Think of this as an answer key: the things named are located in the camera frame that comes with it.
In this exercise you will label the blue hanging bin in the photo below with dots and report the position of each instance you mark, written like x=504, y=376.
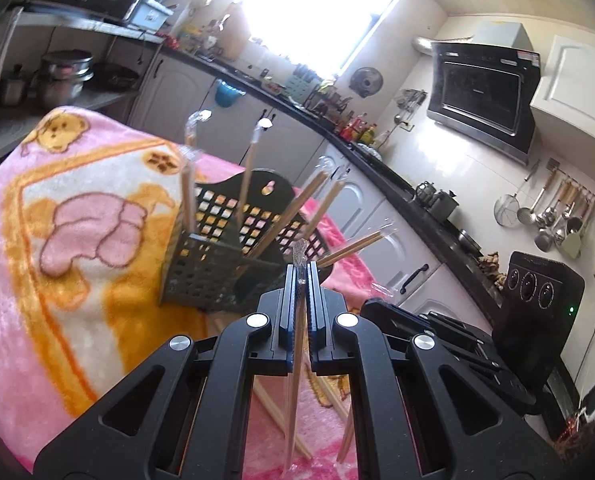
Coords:
x=227, y=96

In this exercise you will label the bright kitchen window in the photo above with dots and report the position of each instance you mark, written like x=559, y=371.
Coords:
x=317, y=10

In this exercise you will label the dark green utensil basket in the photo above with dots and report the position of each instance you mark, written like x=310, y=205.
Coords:
x=202, y=270

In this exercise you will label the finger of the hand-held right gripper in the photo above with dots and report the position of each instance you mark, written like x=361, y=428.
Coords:
x=392, y=315

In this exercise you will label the pink bear printed blanket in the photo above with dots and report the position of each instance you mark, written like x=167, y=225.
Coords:
x=52, y=200

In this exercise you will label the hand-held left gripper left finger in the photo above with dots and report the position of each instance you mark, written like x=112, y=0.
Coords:
x=291, y=330

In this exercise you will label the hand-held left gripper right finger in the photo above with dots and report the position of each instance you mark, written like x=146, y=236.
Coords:
x=313, y=330

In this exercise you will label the white kitchen cabinets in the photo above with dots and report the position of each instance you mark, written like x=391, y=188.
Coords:
x=177, y=90

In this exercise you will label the blue-grey storage box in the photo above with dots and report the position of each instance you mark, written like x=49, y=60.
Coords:
x=150, y=15

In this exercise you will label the stacked steel pots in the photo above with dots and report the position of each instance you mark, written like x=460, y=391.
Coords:
x=65, y=80

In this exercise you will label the black kitchen countertop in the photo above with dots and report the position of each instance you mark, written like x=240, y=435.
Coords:
x=377, y=170

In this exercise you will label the small wall utensil rack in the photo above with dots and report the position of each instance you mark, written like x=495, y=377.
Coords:
x=410, y=105

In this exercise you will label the small lidded steel pot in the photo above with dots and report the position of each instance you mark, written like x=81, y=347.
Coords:
x=12, y=87

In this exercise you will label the row of hanging kitchen utensils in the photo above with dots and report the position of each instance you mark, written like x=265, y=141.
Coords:
x=572, y=247

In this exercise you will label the teal knife block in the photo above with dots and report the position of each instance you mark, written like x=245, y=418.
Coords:
x=302, y=85

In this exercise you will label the metal shelf rack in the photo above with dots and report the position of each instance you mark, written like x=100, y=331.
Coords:
x=77, y=25

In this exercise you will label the dark stovetop kettle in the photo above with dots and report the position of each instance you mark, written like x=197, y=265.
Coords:
x=437, y=202

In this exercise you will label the pile of chopsticks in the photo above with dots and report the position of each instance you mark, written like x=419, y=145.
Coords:
x=345, y=435

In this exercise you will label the white wall cabinet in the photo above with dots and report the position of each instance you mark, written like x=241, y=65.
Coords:
x=572, y=85

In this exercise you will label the black range hood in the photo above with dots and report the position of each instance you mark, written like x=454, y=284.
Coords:
x=477, y=90

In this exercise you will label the pale cutting board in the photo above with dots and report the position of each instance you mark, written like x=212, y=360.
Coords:
x=236, y=32

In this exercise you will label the row of seasoning bottles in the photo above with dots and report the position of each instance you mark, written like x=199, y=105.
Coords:
x=357, y=127

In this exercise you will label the black frying pan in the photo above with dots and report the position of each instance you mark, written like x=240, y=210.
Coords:
x=117, y=77

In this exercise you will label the wooden chopstick pair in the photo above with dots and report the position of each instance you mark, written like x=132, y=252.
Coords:
x=301, y=280
x=327, y=200
x=357, y=247
x=292, y=205
x=250, y=175
x=189, y=195

